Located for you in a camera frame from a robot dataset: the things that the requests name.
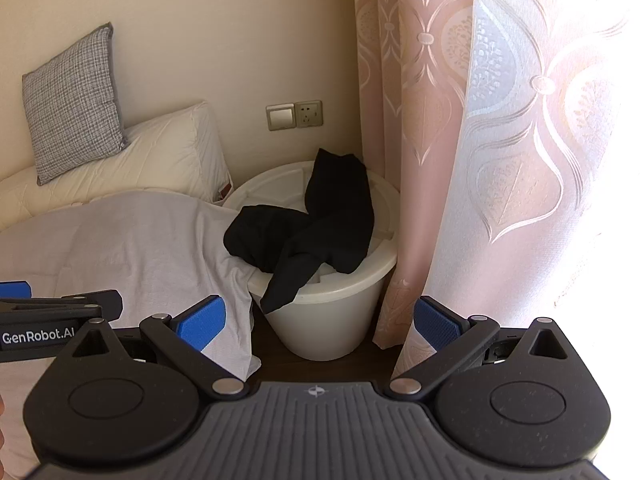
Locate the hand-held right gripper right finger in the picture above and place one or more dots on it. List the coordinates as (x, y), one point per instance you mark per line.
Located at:
(437, 322)

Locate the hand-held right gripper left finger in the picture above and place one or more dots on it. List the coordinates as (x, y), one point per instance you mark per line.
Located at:
(205, 322)

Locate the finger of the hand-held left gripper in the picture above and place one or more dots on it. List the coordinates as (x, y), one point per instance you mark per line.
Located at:
(15, 291)
(100, 305)

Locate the white plastic bucket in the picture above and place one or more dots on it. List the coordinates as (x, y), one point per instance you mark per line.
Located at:
(330, 320)

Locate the black pants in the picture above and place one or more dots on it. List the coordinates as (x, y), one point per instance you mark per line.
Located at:
(340, 225)

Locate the white duvet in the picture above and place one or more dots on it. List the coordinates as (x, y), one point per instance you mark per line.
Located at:
(125, 245)

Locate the cream pillow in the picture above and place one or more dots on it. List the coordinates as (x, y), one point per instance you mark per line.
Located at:
(170, 150)

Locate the grey checked pillow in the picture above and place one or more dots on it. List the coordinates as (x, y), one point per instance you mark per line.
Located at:
(75, 105)

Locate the pink patterned curtain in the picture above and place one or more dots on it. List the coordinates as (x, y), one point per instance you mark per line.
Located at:
(525, 135)

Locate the wall light switch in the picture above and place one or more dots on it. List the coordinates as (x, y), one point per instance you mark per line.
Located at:
(280, 117)

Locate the wall power socket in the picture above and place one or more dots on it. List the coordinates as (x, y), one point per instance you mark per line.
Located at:
(309, 114)

